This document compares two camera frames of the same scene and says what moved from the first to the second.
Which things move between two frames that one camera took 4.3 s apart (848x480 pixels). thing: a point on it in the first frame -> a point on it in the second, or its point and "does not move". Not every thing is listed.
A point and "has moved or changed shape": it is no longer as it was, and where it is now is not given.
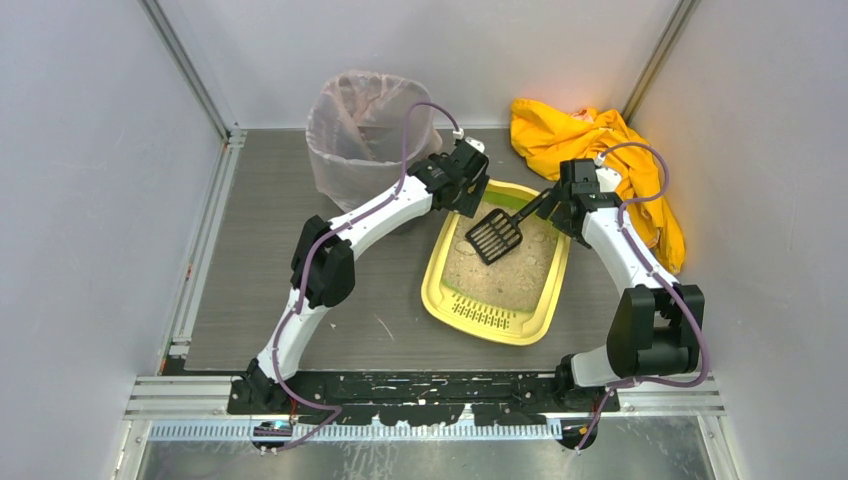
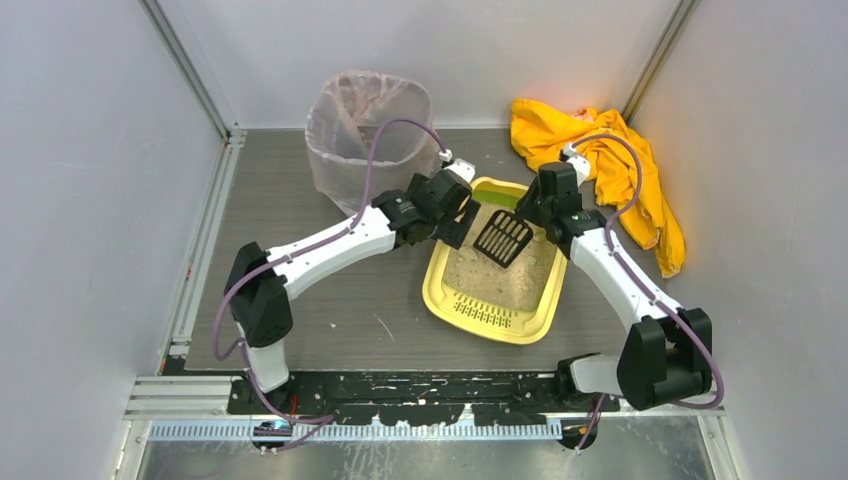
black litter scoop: [499, 231] has moved or changed shape
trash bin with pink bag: [355, 133] does not move
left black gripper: [469, 191] -> [465, 221]
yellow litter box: [515, 300] does not move
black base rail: [427, 398] does not move
